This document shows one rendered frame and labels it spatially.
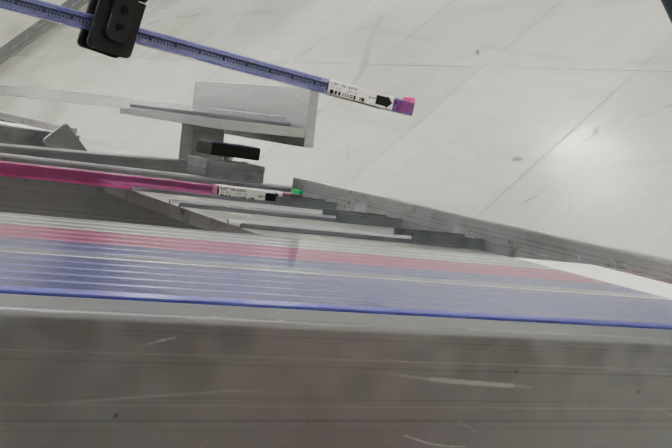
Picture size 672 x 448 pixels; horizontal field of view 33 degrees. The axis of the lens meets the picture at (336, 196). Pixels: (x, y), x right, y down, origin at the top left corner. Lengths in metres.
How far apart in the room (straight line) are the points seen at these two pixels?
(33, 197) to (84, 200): 0.04
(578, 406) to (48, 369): 0.18
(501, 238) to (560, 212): 1.52
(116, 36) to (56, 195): 0.25
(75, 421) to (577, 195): 2.07
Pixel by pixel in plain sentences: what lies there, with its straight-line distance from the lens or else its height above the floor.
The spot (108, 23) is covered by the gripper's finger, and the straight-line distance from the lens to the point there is 0.79.
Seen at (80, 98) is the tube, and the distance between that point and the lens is 1.19.
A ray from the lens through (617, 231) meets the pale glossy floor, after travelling 2.17.
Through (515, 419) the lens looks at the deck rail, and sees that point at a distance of 0.38.
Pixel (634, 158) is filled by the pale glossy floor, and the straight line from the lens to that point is 2.37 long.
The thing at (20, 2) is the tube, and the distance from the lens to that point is 0.79.
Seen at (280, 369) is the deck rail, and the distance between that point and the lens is 0.33.
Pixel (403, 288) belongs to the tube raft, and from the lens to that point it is 0.44.
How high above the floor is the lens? 1.11
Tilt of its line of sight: 22 degrees down
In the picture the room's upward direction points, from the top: 33 degrees counter-clockwise
